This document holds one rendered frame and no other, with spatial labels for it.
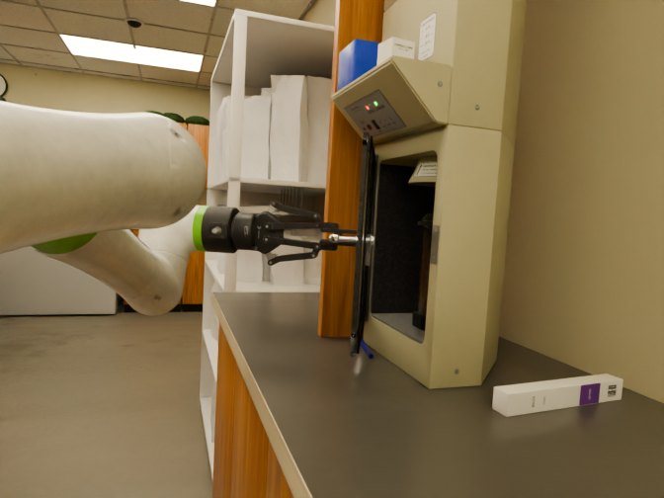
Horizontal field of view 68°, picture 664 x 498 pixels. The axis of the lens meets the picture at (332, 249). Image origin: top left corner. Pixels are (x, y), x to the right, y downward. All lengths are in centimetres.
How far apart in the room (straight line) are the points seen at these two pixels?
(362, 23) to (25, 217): 105
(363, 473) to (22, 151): 49
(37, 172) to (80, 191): 5
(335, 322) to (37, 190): 97
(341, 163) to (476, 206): 40
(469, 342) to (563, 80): 70
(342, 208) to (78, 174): 89
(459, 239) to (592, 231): 40
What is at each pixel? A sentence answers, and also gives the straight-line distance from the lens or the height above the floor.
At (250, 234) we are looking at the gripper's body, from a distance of 95.
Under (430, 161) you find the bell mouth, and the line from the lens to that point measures 100.
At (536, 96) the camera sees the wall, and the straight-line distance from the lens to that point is 142.
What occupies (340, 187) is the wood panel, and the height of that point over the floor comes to 131.
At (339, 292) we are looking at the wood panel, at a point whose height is 105.
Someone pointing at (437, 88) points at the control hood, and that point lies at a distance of 90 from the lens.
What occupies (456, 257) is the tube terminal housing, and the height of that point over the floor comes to 118.
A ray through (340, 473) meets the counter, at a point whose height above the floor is 94.
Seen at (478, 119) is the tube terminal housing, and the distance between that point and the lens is 93.
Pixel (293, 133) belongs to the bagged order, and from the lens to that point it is 210.
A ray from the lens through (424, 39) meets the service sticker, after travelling 103.
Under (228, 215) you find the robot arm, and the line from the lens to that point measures 97.
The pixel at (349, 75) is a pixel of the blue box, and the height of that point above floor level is 153.
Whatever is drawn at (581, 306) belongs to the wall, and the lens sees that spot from 124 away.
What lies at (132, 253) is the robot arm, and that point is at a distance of 82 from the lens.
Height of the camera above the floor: 125
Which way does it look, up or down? 4 degrees down
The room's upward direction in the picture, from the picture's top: 3 degrees clockwise
